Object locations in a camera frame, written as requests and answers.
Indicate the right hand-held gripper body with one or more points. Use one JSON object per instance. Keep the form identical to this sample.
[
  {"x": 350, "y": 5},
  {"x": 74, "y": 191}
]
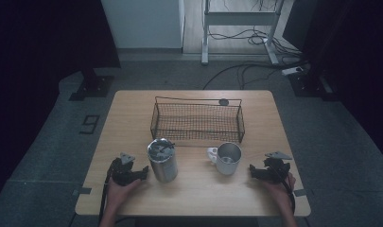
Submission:
[{"x": 276, "y": 171}]

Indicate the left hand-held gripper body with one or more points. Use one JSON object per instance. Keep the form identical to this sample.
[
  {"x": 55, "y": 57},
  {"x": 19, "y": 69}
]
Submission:
[{"x": 122, "y": 171}]

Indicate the steel tumbler with straw lid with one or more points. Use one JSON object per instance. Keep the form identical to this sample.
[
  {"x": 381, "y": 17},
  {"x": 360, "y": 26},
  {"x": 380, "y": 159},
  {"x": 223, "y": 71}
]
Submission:
[{"x": 163, "y": 167}]

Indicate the white mug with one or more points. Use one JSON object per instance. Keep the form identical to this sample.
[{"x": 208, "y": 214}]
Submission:
[{"x": 227, "y": 164}]

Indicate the person's right hand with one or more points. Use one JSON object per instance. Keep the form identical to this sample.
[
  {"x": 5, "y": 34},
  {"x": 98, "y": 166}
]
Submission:
[{"x": 282, "y": 190}]

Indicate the person's left hand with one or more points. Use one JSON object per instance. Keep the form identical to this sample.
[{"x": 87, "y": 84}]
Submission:
[{"x": 118, "y": 194}]

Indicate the grey tape piece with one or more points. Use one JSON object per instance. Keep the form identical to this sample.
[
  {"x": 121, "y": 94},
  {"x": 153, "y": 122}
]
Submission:
[
  {"x": 300, "y": 192},
  {"x": 83, "y": 190}
]

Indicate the dark round basket tag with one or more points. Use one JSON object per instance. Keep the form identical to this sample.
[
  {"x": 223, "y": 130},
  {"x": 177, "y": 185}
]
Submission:
[{"x": 223, "y": 101}]

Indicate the black stand base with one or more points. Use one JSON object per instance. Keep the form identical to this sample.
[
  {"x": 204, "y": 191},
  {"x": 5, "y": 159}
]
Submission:
[
  {"x": 93, "y": 86},
  {"x": 309, "y": 86}
]

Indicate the white power strip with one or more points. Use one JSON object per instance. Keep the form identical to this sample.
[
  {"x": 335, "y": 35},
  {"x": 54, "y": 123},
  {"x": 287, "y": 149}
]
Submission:
[{"x": 291, "y": 71}]

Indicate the white cabinet panel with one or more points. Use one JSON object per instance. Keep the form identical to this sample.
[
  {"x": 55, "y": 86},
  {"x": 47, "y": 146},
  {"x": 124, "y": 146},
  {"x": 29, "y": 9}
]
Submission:
[{"x": 145, "y": 23}]

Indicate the dark curtain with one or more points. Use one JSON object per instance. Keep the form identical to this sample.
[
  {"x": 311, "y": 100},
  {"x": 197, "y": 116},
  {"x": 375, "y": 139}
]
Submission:
[
  {"x": 38, "y": 47},
  {"x": 353, "y": 47}
]

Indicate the white metal desk frame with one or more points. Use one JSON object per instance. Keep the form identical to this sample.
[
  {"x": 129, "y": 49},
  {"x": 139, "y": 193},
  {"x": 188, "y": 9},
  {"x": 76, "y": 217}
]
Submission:
[{"x": 239, "y": 18}]

